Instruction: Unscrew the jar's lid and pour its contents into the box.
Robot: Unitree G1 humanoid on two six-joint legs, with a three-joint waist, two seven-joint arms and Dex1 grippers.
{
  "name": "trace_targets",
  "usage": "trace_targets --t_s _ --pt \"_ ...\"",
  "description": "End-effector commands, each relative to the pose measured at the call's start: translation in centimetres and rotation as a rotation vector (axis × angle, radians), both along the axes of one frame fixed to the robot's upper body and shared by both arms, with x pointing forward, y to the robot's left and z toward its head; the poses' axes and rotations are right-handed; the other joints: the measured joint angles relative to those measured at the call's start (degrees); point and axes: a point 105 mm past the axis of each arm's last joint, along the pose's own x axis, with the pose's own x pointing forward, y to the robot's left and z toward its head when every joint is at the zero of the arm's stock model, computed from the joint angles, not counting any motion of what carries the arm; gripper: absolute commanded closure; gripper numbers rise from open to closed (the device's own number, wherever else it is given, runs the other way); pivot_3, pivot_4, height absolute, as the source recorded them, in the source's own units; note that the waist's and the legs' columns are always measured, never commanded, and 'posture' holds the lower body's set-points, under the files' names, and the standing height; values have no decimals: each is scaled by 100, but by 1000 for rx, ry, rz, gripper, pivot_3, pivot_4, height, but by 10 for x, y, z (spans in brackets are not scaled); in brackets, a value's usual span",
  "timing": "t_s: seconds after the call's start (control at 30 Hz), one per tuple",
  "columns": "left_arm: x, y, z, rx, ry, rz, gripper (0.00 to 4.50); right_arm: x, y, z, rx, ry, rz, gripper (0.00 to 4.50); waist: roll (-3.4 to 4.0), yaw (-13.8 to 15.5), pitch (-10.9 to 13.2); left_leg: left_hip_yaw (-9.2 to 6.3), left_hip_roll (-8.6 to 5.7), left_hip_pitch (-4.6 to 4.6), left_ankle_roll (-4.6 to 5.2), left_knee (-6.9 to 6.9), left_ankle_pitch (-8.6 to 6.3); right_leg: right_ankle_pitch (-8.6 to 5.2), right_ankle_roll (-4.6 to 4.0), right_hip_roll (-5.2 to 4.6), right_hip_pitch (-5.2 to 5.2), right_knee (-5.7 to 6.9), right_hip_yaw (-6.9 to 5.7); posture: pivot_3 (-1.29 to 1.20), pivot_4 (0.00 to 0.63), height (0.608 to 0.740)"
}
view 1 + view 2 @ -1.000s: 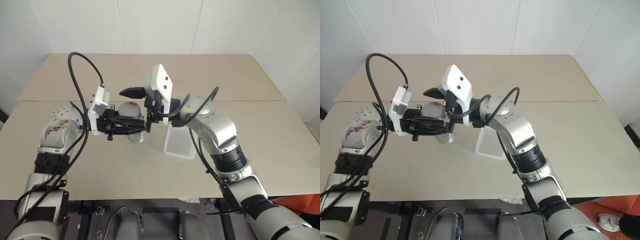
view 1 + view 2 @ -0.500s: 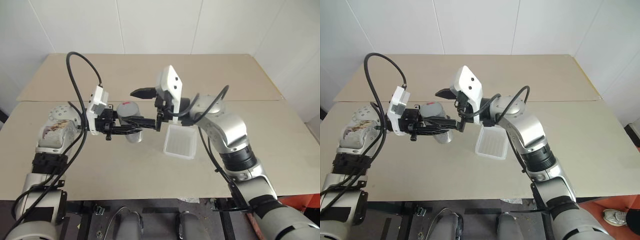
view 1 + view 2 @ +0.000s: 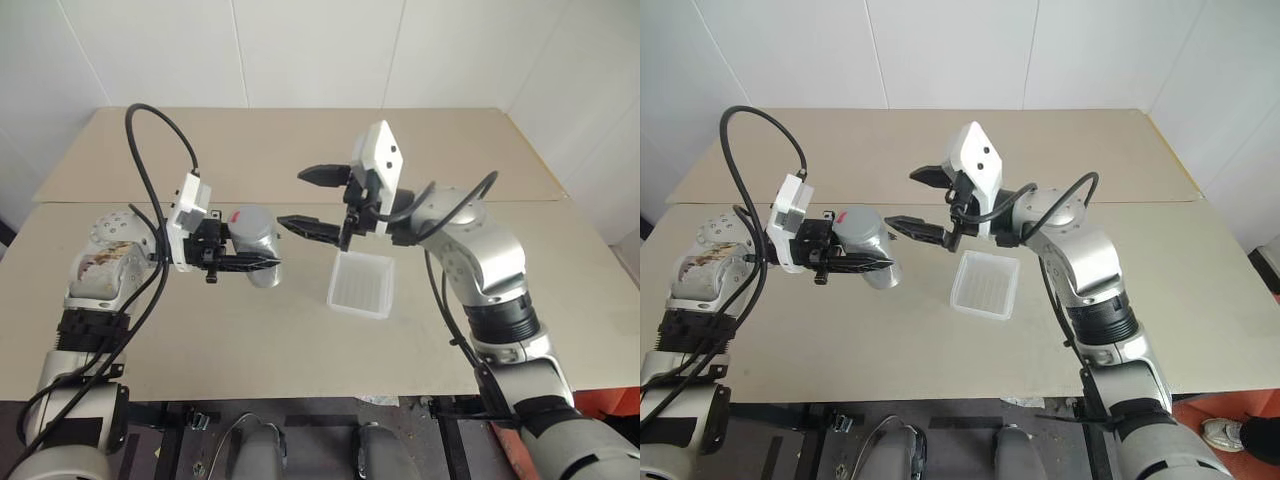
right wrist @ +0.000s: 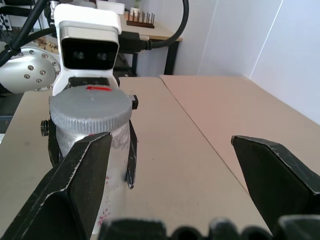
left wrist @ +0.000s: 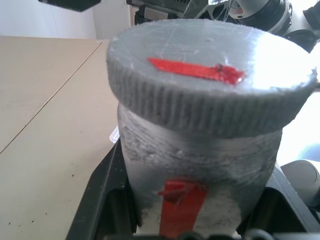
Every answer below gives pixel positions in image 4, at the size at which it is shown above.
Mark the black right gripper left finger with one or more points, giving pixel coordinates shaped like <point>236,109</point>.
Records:
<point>62,190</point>

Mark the tan table with black legs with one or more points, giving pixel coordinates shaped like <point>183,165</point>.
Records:
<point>162,32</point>

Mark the dark wooden peg rack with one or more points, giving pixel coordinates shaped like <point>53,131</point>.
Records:
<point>140,24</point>

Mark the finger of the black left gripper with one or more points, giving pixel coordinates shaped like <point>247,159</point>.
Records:
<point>131,162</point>

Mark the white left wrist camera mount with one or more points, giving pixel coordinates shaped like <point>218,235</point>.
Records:
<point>87,15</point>

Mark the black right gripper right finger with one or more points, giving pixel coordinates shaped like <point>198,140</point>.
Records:
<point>275,180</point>

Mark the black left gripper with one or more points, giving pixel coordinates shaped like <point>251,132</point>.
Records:
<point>82,82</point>

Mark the silver metal jar with lid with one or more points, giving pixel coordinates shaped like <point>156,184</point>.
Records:
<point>118,142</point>

